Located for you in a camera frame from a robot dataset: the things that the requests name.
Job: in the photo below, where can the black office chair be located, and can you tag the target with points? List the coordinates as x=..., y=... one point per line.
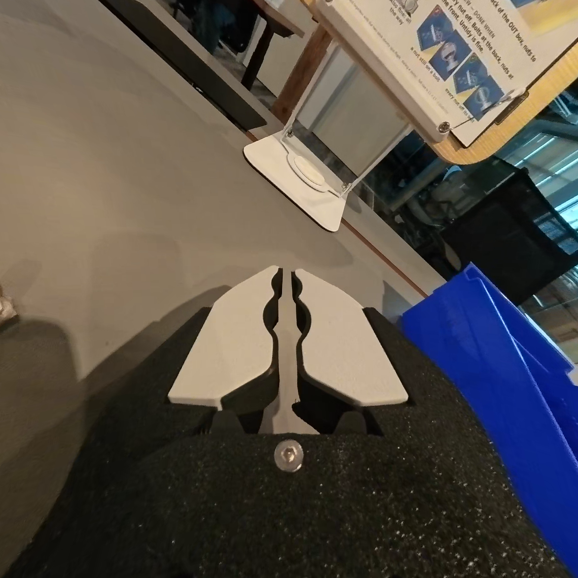
x=510, y=235

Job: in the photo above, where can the wooden post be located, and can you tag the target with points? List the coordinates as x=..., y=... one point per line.
x=302, y=76

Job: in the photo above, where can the black mat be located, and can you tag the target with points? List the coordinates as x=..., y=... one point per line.
x=189, y=58

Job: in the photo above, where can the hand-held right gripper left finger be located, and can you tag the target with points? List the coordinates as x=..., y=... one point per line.
x=221, y=356

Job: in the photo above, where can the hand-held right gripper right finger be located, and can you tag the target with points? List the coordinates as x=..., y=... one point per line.
x=352, y=356

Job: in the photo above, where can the blue plastic bin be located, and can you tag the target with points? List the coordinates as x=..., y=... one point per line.
x=496, y=361

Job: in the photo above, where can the wooden desk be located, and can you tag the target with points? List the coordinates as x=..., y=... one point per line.
x=280, y=18

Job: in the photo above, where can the white instruction sign stand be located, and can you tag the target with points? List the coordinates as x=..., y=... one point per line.
x=496, y=144

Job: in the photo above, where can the printed instruction sheet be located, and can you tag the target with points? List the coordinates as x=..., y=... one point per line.
x=474, y=54

